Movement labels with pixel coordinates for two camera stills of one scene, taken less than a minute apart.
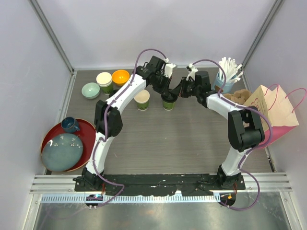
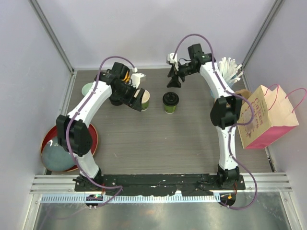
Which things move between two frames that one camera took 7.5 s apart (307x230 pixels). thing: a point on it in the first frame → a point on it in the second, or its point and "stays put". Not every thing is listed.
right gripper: x=180 y=88 → x=173 y=73
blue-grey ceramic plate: x=62 y=152 stays put
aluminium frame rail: x=61 y=188 stays put
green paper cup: x=142 y=98 stays put
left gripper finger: x=171 y=92 → x=136 y=103
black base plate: x=159 y=184 stays put
